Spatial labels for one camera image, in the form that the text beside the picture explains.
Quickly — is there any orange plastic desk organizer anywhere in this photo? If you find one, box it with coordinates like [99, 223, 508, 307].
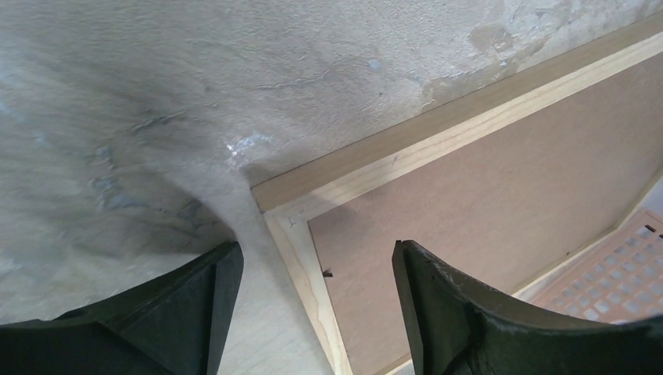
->
[530, 209, 663, 324]

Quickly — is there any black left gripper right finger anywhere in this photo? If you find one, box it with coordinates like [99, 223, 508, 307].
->
[392, 240, 662, 374]

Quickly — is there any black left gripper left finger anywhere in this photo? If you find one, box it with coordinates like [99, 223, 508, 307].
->
[1, 241, 244, 374]

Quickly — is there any light wooden picture frame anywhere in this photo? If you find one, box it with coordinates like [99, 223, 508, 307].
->
[252, 13, 662, 374]

